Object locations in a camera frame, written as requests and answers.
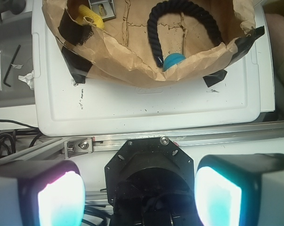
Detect yellow woven cloth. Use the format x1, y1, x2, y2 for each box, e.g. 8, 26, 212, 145
75, 4, 105, 30

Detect black cable bundle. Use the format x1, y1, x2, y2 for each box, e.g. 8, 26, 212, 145
0, 114, 46, 162

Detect brown paper bag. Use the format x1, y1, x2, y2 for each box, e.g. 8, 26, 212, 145
42, 0, 265, 88

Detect black hex key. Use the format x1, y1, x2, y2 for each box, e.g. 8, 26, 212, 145
3, 44, 21, 87

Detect aluminium frame rail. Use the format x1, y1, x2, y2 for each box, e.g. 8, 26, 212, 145
0, 121, 284, 165

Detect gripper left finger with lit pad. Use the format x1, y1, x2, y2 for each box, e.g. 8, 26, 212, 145
0, 160, 85, 226

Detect crumpled white paper scrap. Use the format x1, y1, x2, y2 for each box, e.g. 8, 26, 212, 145
10, 64, 34, 90

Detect blue ball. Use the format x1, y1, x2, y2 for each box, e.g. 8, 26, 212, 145
163, 53, 186, 71

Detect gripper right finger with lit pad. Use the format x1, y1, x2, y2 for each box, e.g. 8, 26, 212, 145
195, 153, 284, 226

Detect dark blue rope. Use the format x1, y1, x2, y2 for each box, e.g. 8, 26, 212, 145
147, 0, 222, 68

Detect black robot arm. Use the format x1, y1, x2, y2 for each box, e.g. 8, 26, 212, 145
0, 138, 284, 226

